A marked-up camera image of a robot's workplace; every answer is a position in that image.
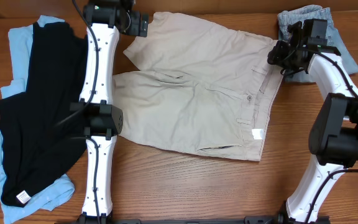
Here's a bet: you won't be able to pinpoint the beige khaki shorts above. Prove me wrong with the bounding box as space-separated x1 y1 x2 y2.
114 12 282 161

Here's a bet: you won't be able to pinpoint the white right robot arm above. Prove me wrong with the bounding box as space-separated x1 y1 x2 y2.
244 41 358 223

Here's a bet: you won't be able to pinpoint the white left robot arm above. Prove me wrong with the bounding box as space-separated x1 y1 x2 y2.
70 0 149 223

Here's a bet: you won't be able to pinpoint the light blue denim shorts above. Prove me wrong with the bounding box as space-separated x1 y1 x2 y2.
277 4 358 75

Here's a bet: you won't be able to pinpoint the black garment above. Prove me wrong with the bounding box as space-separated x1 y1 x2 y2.
0 22 88 207

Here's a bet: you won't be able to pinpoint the light blue shirt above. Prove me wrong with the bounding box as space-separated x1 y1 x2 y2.
0 25 75 223

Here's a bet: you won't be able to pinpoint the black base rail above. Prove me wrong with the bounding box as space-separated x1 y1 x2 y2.
54 215 331 224

